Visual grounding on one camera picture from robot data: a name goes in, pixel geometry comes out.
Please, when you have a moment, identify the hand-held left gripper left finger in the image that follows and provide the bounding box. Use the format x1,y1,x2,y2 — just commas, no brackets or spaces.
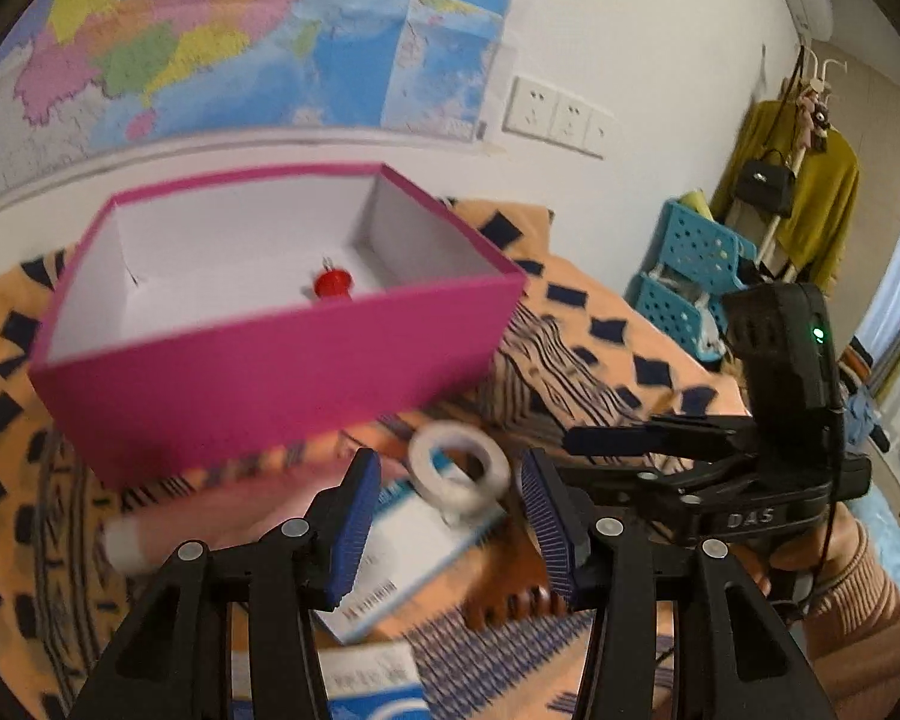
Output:
67,448,383,720

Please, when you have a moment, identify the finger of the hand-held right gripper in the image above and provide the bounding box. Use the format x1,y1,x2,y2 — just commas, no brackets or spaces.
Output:
561,412,757,460
557,467,704,527

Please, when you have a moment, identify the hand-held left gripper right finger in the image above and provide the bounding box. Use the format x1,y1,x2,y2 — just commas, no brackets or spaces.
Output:
520,448,841,720

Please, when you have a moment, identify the white tape roll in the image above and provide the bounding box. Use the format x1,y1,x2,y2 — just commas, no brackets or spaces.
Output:
408,423,512,520

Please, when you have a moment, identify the pink tube white cap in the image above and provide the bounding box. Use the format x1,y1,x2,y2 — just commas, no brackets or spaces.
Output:
103,463,346,577

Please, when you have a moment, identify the pink cardboard box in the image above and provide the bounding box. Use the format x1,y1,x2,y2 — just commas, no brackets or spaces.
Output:
28,162,530,492

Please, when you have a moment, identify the blue and white carton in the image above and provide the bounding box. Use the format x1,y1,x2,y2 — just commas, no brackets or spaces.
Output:
317,641,433,720

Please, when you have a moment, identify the small red knob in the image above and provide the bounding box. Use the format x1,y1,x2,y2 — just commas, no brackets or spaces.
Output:
313,258,356,302

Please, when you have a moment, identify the person's right forearm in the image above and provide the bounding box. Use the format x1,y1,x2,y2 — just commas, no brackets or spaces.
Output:
795,514,900,720

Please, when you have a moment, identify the orange patterned blanket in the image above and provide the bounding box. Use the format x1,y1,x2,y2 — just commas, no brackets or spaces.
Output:
0,198,833,720

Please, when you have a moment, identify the blue perforated basket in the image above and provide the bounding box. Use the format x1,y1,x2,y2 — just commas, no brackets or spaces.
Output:
625,268,730,362
658,198,760,295

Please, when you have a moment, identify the light window curtain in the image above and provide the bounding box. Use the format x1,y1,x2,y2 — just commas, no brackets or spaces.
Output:
853,165,900,470

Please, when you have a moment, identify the mustard yellow coat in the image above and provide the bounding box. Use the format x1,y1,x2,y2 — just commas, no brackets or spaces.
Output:
709,99,863,287

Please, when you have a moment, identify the black handbag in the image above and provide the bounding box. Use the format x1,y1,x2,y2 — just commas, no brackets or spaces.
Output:
730,149,797,220

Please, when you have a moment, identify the white coat rack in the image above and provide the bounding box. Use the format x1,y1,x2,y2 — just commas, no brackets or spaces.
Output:
757,43,850,280

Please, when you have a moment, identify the white wall socket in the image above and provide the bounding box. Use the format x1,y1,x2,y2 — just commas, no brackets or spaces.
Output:
584,109,617,161
503,75,561,139
551,93,595,149

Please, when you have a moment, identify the colourful wall map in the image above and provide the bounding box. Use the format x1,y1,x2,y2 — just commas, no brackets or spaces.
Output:
0,0,532,205

